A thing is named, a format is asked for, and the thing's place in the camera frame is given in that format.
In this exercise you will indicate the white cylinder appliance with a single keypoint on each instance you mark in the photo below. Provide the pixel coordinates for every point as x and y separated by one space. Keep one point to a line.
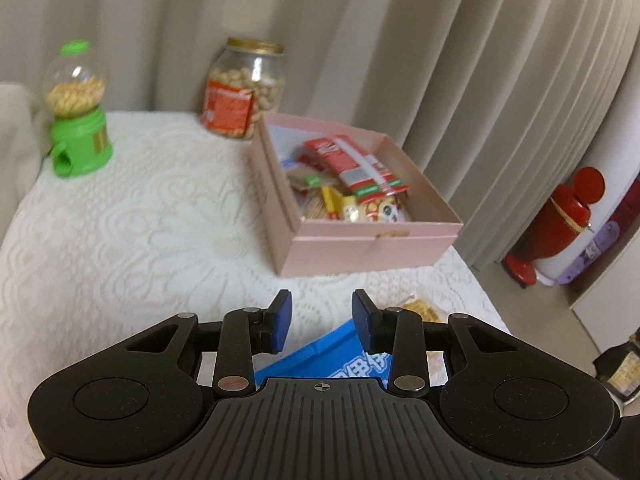
614 151

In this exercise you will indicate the pink cardboard box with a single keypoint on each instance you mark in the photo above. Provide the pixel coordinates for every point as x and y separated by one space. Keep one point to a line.
308 247

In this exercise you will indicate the green gumball snack dispenser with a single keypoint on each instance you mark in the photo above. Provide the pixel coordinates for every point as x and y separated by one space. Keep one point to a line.
73 89

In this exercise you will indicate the red mouse-ear container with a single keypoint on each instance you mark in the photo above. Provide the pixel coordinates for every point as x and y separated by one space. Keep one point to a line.
564 216

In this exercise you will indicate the peanut jar gold lid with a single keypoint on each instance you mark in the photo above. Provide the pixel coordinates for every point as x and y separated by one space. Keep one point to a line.
245 82

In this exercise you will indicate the red long snack box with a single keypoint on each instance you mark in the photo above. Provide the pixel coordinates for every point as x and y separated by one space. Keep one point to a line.
361 173

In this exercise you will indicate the blue seaweed snack bag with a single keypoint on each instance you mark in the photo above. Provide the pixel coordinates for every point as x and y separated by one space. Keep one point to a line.
338 354

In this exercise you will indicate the grey cushion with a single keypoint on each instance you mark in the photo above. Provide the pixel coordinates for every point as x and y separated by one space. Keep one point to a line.
24 143

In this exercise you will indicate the dark jar with label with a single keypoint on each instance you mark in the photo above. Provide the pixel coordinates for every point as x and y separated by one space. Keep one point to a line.
618 369

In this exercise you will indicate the yellow snack bag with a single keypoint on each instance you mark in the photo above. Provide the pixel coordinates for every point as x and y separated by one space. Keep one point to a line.
385 210

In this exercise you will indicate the clear yellow cookie pack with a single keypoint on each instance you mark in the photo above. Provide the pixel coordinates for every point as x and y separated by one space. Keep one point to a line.
427 311

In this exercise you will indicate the white lace bedspread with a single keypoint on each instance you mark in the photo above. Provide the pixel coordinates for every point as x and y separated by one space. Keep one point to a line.
171 224

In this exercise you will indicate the beige curtain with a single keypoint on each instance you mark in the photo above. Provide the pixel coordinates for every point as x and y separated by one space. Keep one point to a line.
495 100

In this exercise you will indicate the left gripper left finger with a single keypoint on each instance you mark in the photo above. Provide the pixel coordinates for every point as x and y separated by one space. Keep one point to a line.
248 332

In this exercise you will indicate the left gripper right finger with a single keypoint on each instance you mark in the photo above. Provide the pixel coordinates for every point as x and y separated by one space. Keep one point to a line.
397 332

